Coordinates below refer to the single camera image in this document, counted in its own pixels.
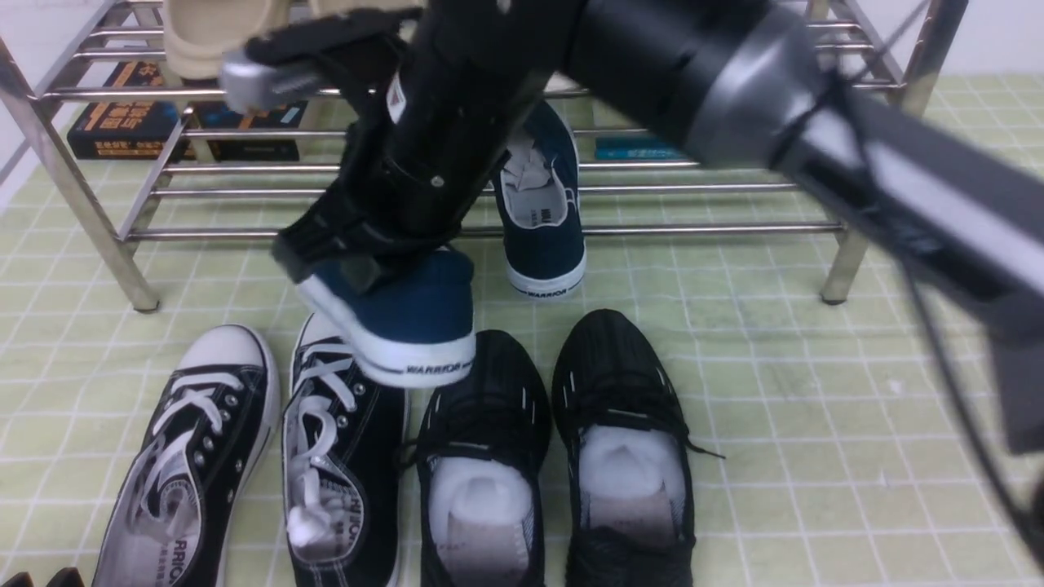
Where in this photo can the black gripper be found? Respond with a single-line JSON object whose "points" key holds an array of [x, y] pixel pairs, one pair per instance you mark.
{"points": [[437, 91]]}

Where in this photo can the navy slip-on shoe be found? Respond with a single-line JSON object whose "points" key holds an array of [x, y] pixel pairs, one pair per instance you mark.
{"points": [[416, 332], [537, 195]]}

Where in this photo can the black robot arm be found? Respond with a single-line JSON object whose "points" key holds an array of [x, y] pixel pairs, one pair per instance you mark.
{"points": [[730, 83]]}

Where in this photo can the stainless steel shoe rack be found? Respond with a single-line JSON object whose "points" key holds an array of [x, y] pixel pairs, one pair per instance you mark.
{"points": [[130, 31]]}

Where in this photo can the black canvas sneaker right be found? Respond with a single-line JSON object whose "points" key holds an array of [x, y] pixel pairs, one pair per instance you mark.
{"points": [[341, 483]]}

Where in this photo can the black canvas sneaker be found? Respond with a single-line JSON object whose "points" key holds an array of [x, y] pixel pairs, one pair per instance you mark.
{"points": [[172, 516], [341, 483]]}

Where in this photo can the black orange book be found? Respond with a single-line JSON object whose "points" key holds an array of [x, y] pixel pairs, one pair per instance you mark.
{"points": [[138, 130]]}

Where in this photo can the beige slipper far left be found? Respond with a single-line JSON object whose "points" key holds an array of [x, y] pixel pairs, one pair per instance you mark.
{"points": [[196, 34]]}

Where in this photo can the black mesh sneaker left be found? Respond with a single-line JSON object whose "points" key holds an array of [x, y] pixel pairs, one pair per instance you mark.
{"points": [[478, 454]]}

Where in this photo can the black mesh sneaker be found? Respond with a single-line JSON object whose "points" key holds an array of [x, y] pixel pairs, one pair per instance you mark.
{"points": [[627, 448], [478, 454]]}

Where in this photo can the black canvas sneaker left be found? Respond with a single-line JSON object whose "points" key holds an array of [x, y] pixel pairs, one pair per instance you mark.
{"points": [[172, 516]]}

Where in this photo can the blue teal book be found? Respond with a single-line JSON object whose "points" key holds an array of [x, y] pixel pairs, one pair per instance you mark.
{"points": [[635, 148]]}

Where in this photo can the black mesh sneaker right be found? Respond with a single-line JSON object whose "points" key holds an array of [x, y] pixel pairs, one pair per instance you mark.
{"points": [[627, 448]]}

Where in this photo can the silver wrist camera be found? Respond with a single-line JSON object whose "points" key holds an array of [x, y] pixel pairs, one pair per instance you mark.
{"points": [[251, 87]]}

